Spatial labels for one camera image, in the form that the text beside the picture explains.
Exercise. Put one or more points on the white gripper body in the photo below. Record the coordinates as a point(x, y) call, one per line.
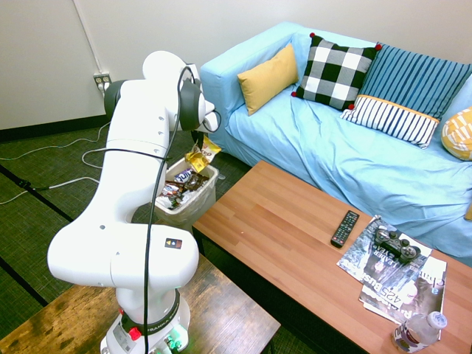
point(211, 121)

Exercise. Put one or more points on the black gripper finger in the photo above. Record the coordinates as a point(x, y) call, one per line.
point(194, 137)

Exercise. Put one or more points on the yellow chip bag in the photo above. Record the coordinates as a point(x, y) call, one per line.
point(202, 156)

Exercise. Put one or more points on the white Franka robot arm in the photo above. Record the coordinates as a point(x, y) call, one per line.
point(121, 228)

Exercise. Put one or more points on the purple hint bottle trash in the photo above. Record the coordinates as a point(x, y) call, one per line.
point(183, 175)

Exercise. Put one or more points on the white plastic trash bin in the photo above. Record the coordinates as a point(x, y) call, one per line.
point(191, 206)

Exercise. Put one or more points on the brown chocolate wrapper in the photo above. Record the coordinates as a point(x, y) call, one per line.
point(197, 181)

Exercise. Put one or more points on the red snack wrapper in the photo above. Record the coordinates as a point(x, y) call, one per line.
point(171, 190)

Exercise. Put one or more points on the crumpled white paper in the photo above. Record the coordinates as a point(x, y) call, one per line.
point(173, 203)

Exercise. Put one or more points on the mustard yellow pillow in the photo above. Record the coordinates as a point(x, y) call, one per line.
point(267, 79)

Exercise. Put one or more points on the black white checkered pillow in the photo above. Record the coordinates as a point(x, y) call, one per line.
point(335, 72)

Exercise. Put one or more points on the wooden coffee table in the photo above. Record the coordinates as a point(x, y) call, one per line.
point(287, 236)

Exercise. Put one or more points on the light blue sofa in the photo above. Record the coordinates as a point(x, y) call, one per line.
point(350, 166)

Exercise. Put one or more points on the black tv remote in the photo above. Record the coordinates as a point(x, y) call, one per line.
point(344, 229)

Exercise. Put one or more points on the white navy striped pillow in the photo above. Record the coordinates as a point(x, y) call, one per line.
point(391, 119)

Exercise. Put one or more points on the rustic wooden robot table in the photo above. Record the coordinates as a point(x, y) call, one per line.
point(221, 317)

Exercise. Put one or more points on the blue striped pillow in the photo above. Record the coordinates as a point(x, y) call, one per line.
point(416, 85)

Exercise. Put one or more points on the dark cover magazine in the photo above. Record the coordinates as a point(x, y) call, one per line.
point(368, 265)

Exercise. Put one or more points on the black game controller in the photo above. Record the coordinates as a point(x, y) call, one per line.
point(397, 245)

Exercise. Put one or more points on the yellow patterned bolster pillow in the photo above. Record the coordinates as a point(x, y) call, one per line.
point(459, 134)

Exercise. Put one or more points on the business magazine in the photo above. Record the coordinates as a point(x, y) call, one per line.
point(413, 298)

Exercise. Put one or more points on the ochre striped pillow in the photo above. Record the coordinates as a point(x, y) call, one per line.
point(469, 213)

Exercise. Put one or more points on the clear hint water bottle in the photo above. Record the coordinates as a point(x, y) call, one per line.
point(416, 333)

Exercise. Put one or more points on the white wall outlet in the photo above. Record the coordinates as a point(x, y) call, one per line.
point(102, 79)

